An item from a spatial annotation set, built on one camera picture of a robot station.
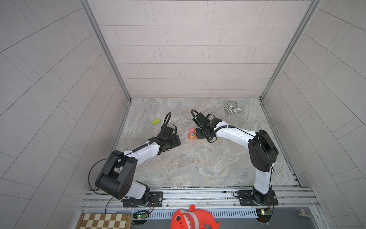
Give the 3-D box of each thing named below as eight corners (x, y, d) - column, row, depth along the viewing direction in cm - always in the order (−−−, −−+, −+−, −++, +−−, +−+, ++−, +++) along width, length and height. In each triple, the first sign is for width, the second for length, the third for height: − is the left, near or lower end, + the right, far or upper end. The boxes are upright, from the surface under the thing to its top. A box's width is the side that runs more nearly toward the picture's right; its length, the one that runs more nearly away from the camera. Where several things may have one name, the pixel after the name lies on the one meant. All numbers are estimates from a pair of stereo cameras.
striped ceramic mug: (226, 116, 108) (227, 110, 103) (223, 105, 115) (225, 100, 110) (238, 116, 108) (241, 110, 103) (236, 106, 115) (238, 100, 110)
